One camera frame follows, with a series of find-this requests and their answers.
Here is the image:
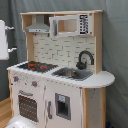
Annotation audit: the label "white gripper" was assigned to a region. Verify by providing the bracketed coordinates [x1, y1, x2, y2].
[0, 20, 17, 60]

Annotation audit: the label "white microwave door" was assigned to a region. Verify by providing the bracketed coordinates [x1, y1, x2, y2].
[48, 13, 91, 38]

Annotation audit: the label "wooden toy kitchen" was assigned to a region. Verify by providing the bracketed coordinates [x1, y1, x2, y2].
[8, 10, 115, 128]

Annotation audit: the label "grey range hood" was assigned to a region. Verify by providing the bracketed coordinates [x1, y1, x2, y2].
[25, 15, 50, 33]

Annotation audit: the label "black stovetop red burners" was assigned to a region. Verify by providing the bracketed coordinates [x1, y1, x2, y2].
[20, 61, 56, 73]

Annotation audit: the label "left red stove knob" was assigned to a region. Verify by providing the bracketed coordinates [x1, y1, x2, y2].
[13, 76, 19, 82]

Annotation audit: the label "red stove knob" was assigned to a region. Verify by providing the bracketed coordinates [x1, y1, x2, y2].
[13, 76, 19, 82]
[32, 81, 37, 87]

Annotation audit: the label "right red stove knob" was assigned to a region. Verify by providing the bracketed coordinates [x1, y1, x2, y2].
[32, 81, 37, 87]

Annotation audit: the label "oven door with window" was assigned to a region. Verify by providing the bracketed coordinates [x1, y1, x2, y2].
[18, 90, 38, 122]

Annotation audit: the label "grey toy sink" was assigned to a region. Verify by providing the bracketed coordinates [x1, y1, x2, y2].
[53, 67, 92, 81]

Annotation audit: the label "black toy faucet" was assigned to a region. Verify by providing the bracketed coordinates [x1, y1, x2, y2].
[76, 50, 94, 70]

